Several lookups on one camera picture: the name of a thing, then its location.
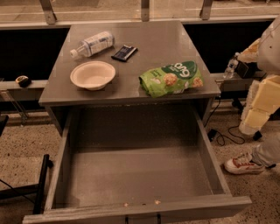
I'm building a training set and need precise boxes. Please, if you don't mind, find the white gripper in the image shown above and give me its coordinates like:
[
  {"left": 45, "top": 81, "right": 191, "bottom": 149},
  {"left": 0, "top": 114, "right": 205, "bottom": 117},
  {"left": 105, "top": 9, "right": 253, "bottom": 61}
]
[{"left": 239, "top": 75, "right": 280, "bottom": 136}]

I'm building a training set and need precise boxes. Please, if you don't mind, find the green rice chip bag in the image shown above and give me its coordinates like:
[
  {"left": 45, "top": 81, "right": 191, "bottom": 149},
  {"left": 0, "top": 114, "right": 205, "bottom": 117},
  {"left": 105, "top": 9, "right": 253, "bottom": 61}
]
[{"left": 139, "top": 61, "right": 204, "bottom": 98}]

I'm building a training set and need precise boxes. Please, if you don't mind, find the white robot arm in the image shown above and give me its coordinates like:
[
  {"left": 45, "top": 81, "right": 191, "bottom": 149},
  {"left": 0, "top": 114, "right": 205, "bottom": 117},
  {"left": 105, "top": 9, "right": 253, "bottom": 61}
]
[{"left": 238, "top": 16, "right": 280, "bottom": 135}]

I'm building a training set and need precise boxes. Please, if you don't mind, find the open grey top drawer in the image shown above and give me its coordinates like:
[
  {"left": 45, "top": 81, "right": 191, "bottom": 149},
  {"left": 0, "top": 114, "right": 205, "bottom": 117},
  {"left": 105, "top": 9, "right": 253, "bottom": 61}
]
[{"left": 23, "top": 104, "right": 251, "bottom": 224}]

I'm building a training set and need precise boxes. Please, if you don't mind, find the black box on ledge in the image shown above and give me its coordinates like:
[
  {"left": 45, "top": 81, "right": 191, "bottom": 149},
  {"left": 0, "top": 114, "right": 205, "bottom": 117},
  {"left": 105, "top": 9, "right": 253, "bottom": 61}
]
[{"left": 235, "top": 61, "right": 257, "bottom": 79}]

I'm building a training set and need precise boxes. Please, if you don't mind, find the small water bottle background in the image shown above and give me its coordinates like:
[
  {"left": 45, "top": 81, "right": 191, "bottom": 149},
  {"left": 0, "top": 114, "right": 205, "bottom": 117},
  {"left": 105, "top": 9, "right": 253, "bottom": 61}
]
[{"left": 223, "top": 52, "right": 239, "bottom": 79}]

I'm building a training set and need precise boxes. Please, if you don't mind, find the white red sneaker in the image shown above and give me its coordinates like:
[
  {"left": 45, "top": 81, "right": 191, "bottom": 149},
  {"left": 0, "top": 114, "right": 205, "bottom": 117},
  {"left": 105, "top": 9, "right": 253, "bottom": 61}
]
[{"left": 224, "top": 153, "right": 265, "bottom": 175}]

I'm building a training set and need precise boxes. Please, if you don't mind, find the grey cabinet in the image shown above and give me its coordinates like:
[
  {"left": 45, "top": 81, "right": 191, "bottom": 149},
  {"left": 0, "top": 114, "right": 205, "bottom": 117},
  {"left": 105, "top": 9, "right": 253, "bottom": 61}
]
[{"left": 39, "top": 21, "right": 221, "bottom": 133}]

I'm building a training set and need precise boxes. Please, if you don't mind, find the dark blue snack bar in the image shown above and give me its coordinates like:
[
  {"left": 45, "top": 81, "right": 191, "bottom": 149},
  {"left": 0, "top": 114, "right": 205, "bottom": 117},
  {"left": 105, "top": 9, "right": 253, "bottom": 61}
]
[{"left": 112, "top": 45, "right": 137, "bottom": 62}]

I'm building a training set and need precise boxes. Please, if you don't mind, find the white paper bowl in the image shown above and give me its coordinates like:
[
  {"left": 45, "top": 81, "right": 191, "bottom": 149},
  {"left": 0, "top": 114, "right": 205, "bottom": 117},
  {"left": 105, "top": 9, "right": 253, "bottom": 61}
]
[{"left": 70, "top": 61, "right": 116, "bottom": 90}]

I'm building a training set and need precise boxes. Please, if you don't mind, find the clear plastic water bottle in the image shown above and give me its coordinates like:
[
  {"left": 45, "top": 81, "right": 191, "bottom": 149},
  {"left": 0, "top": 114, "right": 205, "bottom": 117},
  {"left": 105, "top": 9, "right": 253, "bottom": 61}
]
[{"left": 70, "top": 31, "right": 115, "bottom": 58}]

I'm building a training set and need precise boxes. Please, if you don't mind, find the yellow black tape measure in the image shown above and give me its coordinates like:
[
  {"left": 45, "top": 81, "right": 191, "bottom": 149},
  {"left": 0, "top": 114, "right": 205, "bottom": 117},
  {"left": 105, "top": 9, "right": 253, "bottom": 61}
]
[{"left": 16, "top": 75, "right": 32, "bottom": 88}]

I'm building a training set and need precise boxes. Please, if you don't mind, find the black metal stand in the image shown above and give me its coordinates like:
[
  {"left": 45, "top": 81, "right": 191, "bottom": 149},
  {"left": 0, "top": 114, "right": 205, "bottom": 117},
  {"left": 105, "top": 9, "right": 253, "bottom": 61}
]
[{"left": 0, "top": 154, "right": 53, "bottom": 214}]

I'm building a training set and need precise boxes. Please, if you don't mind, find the black power cable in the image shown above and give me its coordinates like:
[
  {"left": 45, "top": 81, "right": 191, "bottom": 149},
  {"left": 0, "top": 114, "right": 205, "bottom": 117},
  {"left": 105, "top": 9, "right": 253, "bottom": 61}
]
[{"left": 203, "top": 99, "right": 247, "bottom": 147}]

